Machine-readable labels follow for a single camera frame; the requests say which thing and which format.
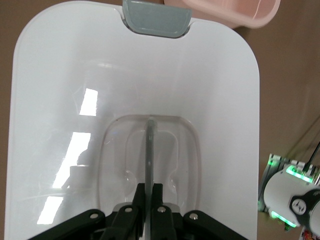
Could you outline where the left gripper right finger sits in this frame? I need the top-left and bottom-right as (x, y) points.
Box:
(151, 183), (247, 240)

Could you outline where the black cable on table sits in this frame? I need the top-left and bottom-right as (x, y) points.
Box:
(303, 141), (320, 173)

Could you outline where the grey lid latch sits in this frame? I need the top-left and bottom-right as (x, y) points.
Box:
(121, 0), (193, 39)

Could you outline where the pink plastic box base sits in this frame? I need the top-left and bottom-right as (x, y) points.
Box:
(163, 0), (281, 29)

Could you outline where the white plastic box lid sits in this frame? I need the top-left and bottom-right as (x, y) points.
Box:
(4, 0), (262, 240)

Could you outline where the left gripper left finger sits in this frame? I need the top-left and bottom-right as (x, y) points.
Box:
(27, 183), (147, 240)

